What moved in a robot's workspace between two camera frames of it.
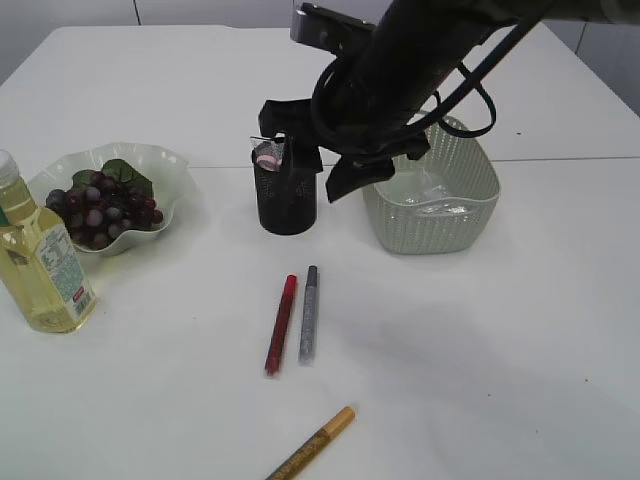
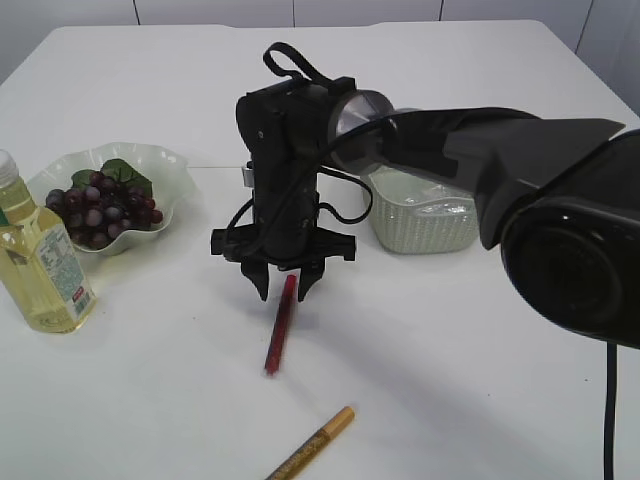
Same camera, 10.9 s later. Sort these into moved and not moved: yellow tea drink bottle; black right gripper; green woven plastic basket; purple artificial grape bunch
Moved: black right gripper
Not moved: yellow tea drink bottle; green woven plastic basket; purple artificial grape bunch
